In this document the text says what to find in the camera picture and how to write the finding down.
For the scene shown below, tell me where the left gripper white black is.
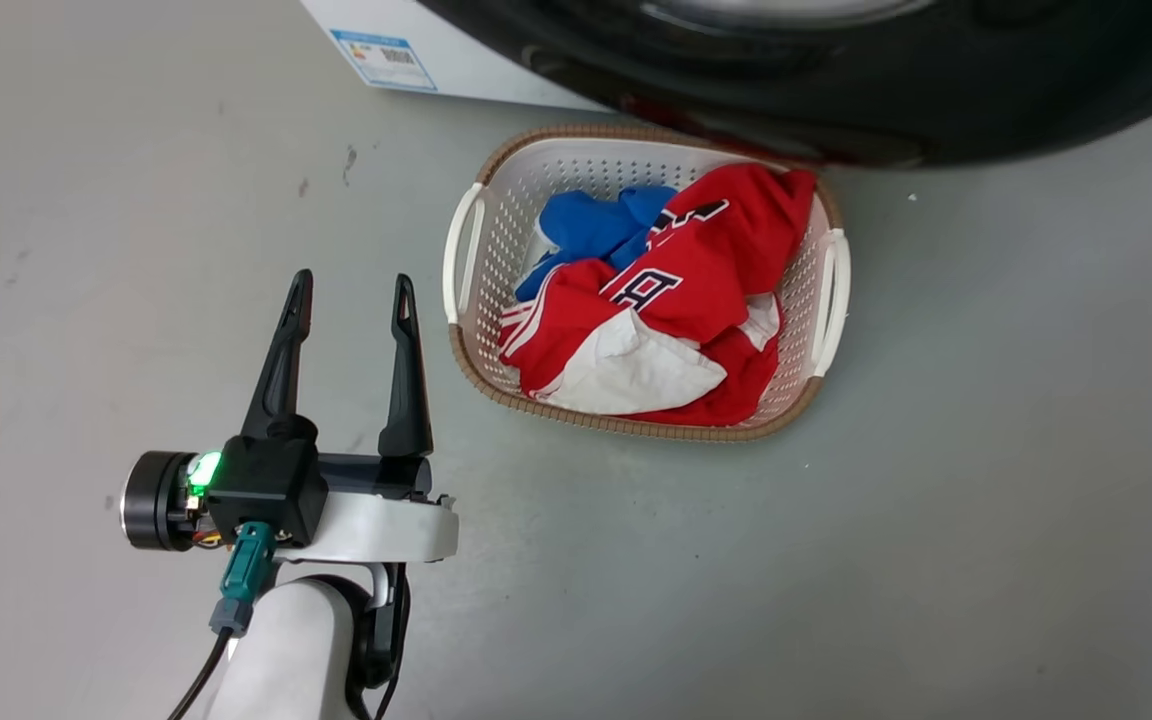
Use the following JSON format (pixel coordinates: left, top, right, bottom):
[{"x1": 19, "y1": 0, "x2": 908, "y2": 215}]
[{"x1": 119, "y1": 268, "x2": 460, "y2": 565}]

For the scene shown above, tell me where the white washing machine body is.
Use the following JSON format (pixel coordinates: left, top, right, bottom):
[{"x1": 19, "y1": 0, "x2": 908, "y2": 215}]
[{"x1": 299, "y1": 0, "x2": 617, "y2": 113}]

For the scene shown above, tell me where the black round washing machine door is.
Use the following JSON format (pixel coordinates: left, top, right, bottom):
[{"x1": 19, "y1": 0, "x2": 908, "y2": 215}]
[{"x1": 420, "y1": 0, "x2": 1152, "y2": 168}]

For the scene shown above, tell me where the white plastic laundry basket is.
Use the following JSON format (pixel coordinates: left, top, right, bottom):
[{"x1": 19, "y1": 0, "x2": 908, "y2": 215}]
[{"x1": 442, "y1": 124, "x2": 852, "y2": 443}]

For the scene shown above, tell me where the blue garment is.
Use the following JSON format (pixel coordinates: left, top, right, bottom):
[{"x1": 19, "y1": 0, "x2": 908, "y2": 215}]
[{"x1": 515, "y1": 185, "x2": 679, "y2": 303}]

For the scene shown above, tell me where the blue energy label sticker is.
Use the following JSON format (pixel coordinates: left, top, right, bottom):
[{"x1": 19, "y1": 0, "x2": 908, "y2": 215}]
[{"x1": 330, "y1": 28, "x2": 438, "y2": 93}]

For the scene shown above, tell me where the red white sports jersey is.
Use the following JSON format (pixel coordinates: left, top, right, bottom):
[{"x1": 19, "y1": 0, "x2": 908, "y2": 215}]
[{"x1": 498, "y1": 163, "x2": 818, "y2": 428}]

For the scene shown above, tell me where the black cable with teal plug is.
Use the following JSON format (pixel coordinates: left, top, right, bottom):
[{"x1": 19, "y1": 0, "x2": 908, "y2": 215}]
[{"x1": 167, "y1": 520, "x2": 278, "y2": 720}]

